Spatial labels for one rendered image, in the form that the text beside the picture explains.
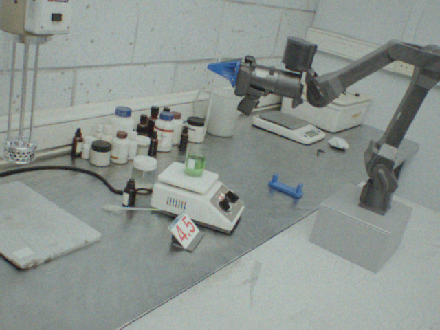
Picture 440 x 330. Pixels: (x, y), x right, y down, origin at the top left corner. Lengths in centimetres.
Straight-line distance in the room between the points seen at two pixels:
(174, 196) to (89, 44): 55
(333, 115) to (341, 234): 107
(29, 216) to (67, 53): 53
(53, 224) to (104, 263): 16
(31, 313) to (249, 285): 41
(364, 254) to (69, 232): 64
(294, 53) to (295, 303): 51
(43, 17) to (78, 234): 43
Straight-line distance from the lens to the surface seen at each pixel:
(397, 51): 112
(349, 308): 105
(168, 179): 118
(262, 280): 105
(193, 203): 117
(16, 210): 115
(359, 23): 256
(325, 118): 222
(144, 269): 101
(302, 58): 111
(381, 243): 117
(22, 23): 95
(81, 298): 92
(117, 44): 158
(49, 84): 145
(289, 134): 198
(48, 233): 107
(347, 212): 119
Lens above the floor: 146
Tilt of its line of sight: 21 degrees down
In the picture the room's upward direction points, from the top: 12 degrees clockwise
